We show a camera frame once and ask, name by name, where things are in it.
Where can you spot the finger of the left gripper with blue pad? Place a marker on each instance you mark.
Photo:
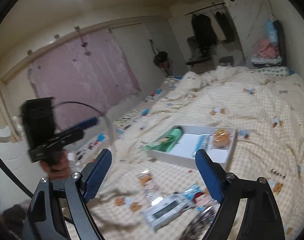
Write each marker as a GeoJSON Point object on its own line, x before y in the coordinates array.
{"type": "Point", "coordinates": [88, 123]}
{"type": "Point", "coordinates": [70, 136]}

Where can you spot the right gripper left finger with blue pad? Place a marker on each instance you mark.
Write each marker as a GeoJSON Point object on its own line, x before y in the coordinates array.
{"type": "Point", "coordinates": [94, 173]}

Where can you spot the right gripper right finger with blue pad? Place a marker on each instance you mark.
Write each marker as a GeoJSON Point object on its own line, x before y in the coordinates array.
{"type": "Point", "coordinates": [212, 174]}

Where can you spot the blue cartoon snack pack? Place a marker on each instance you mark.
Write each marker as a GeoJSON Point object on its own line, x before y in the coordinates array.
{"type": "Point", "coordinates": [200, 198]}

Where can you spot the blue white striped snack pack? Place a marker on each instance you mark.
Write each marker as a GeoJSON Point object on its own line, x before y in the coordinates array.
{"type": "Point", "coordinates": [202, 143]}

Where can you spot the white shallow cardboard box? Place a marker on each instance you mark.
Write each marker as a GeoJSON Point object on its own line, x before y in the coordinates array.
{"type": "Point", "coordinates": [181, 153]}

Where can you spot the packaged bread bun yellow label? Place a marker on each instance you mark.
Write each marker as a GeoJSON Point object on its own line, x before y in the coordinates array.
{"type": "Point", "coordinates": [221, 139]}

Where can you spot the brown cartoon snack bar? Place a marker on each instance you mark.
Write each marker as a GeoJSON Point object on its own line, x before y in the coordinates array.
{"type": "Point", "coordinates": [150, 188]}

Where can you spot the green tube black cap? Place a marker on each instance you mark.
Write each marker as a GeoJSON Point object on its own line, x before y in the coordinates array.
{"type": "Point", "coordinates": [177, 132]}

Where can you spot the dark tortoiseshell hair claw clip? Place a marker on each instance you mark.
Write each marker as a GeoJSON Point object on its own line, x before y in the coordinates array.
{"type": "Point", "coordinates": [199, 224]}

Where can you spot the grey white biscuit pack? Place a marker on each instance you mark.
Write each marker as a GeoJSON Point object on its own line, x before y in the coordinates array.
{"type": "Point", "coordinates": [166, 210]}

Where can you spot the green wrapper snack stick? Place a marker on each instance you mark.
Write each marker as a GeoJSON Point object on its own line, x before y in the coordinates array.
{"type": "Point", "coordinates": [160, 144]}

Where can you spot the person's left hand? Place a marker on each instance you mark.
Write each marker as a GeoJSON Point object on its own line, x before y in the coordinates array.
{"type": "Point", "coordinates": [60, 170]}

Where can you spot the white bed footboard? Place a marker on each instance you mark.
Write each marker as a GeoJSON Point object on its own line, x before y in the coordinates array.
{"type": "Point", "coordinates": [8, 146]}

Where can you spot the pink lace curtain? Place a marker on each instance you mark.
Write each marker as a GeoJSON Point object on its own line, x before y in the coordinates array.
{"type": "Point", "coordinates": [92, 69]}

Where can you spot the cream checkered bear duvet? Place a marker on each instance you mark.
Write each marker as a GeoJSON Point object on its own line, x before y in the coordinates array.
{"type": "Point", "coordinates": [251, 123]}

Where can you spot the black chair with clothes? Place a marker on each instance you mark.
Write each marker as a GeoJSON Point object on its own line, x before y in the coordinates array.
{"type": "Point", "coordinates": [197, 55]}

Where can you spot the pink clothes pile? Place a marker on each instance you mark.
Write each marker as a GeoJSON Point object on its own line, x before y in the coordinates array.
{"type": "Point", "coordinates": [267, 50]}

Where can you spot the black hanging coat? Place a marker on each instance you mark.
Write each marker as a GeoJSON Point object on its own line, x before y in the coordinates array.
{"type": "Point", "coordinates": [203, 31]}

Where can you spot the black bag on wall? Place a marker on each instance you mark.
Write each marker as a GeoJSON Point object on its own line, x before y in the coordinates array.
{"type": "Point", "coordinates": [161, 59]}

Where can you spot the black clothes rail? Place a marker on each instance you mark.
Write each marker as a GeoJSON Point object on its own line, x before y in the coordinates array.
{"type": "Point", "coordinates": [204, 8]}

